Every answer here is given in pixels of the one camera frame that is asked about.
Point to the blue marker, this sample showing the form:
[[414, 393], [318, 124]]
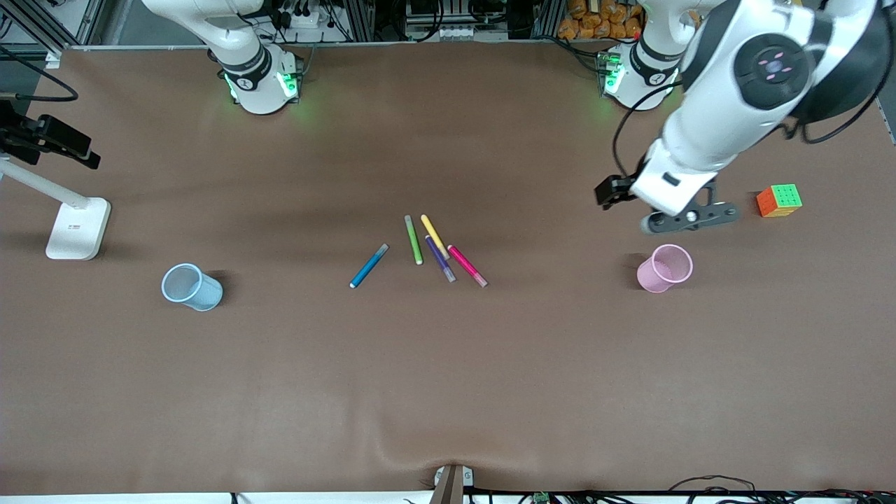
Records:
[[369, 266]]

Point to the yellow marker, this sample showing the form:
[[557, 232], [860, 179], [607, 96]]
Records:
[[432, 233]]

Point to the white connector strip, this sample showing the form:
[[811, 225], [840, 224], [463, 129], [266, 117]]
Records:
[[455, 32]]

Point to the brown table mat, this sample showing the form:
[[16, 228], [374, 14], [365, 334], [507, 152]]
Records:
[[448, 364]]

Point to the green marker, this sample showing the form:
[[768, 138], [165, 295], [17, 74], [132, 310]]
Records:
[[414, 240]]

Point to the light blue mesh cup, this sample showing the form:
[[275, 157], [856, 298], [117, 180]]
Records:
[[203, 294]]

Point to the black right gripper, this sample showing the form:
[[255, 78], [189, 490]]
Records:
[[43, 134]]

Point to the purple marker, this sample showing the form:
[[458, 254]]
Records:
[[441, 260]]

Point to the orange snack packets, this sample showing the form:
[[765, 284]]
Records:
[[602, 21]]

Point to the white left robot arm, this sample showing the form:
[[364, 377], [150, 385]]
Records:
[[714, 133]]

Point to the pink mesh cup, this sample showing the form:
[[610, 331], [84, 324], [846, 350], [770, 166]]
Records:
[[651, 276]]

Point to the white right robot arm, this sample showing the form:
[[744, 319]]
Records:
[[255, 84]]

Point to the aluminium frame profile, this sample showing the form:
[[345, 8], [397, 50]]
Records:
[[353, 21]]

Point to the grey camera post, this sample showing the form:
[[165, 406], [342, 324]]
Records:
[[451, 484]]

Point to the pink marker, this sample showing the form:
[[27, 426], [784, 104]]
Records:
[[465, 264]]

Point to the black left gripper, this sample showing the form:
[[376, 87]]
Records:
[[614, 190]]

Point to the white power strip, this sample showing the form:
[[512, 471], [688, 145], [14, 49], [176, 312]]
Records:
[[304, 19]]

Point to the colourful puzzle cube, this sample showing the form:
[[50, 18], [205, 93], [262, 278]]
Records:
[[779, 201]]

